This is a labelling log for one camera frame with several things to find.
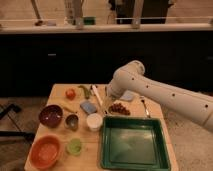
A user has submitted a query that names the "blue sponge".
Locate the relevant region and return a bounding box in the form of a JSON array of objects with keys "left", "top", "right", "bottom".
[{"left": 80, "top": 101, "right": 97, "bottom": 114}]

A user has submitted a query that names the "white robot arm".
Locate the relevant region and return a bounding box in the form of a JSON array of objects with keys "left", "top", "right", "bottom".
[{"left": 106, "top": 60, "right": 213, "bottom": 133}]

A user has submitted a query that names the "small metal cup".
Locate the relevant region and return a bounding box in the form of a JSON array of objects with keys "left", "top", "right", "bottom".
[{"left": 65, "top": 114, "right": 79, "bottom": 131}]

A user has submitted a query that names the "light green plastic cup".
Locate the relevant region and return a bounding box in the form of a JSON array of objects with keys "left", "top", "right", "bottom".
[{"left": 66, "top": 138, "right": 82, "bottom": 156}]

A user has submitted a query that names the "bunch of dark grapes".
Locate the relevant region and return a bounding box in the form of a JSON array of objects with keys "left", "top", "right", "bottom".
[{"left": 108, "top": 103, "right": 130, "bottom": 115}]

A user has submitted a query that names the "green chili pepper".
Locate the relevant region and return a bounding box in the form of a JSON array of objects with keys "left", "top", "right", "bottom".
[{"left": 78, "top": 85, "right": 90, "bottom": 99}]

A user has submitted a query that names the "grey blue oval lid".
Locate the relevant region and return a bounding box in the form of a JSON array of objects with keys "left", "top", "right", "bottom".
[{"left": 120, "top": 91, "right": 134, "bottom": 102}]

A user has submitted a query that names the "white round container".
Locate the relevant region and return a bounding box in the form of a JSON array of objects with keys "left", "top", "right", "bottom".
[{"left": 86, "top": 113, "right": 103, "bottom": 131}]

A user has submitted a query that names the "yellow banana piece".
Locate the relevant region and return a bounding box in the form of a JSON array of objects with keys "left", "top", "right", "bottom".
[{"left": 61, "top": 104, "right": 77, "bottom": 113}]

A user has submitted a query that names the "orange tomato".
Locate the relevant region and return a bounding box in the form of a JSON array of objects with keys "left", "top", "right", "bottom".
[{"left": 65, "top": 88, "right": 76, "bottom": 100}]

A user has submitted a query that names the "metal fork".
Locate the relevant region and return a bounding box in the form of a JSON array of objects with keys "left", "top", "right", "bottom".
[{"left": 140, "top": 96, "right": 151, "bottom": 118}]

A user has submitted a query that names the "green plastic tray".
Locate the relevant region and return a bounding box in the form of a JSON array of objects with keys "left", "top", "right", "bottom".
[{"left": 100, "top": 117, "right": 171, "bottom": 171}]

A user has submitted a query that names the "dark purple bowl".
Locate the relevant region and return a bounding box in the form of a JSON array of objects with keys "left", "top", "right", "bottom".
[{"left": 39, "top": 105, "right": 63, "bottom": 128}]

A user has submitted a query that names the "orange plastic bowl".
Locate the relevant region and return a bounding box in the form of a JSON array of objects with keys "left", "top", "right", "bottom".
[{"left": 29, "top": 135, "right": 61, "bottom": 170}]

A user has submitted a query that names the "green box on counter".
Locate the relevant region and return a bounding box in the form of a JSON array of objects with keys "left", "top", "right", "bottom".
[{"left": 83, "top": 17, "right": 96, "bottom": 25}]

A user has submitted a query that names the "black stand on floor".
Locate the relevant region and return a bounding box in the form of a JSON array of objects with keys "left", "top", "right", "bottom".
[{"left": 0, "top": 103, "right": 36, "bottom": 141}]

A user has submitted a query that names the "white handled knife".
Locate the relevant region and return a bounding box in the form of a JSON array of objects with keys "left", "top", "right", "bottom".
[{"left": 91, "top": 85, "right": 107, "bottom": 114}]

